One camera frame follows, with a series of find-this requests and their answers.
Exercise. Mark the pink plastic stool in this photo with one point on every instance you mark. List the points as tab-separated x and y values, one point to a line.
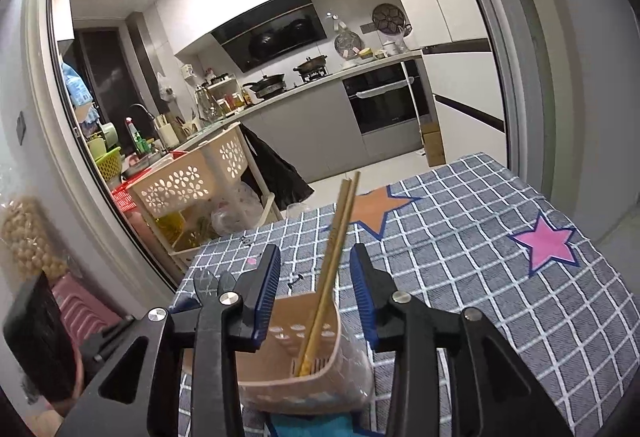
81	313

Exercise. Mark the black range hood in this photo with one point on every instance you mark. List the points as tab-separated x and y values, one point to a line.
268	31

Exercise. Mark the black built-in oven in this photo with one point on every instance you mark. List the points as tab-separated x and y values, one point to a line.
387	96

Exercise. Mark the blue checkered tablecloth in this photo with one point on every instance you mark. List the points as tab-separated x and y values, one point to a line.
472	234

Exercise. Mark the cardboard box on floor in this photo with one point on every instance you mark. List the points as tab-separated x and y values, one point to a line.
432	144

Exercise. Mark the black pot on stove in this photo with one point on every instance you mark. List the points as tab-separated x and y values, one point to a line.
312	69

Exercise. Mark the beige plastic utensil holder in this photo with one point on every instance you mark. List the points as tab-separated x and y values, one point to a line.
276	357

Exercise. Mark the bag of round nuts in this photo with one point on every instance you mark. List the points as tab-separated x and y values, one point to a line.
30	240

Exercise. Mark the black wok on stove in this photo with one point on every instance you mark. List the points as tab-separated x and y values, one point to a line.
273	84

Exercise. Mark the beige flower-cutout storage cart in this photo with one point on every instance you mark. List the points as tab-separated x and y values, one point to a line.
214	189

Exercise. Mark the round baking pan on wall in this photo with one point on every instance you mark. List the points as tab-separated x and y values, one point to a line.
390	20

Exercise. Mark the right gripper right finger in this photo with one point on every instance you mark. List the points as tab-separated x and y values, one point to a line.
492	390

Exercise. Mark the black cloth on cart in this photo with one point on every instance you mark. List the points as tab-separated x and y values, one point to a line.
281	177

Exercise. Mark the wooden chopstick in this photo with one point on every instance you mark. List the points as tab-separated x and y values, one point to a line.
327	276
335	276

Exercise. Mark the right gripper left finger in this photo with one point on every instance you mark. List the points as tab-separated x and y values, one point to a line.
137	392

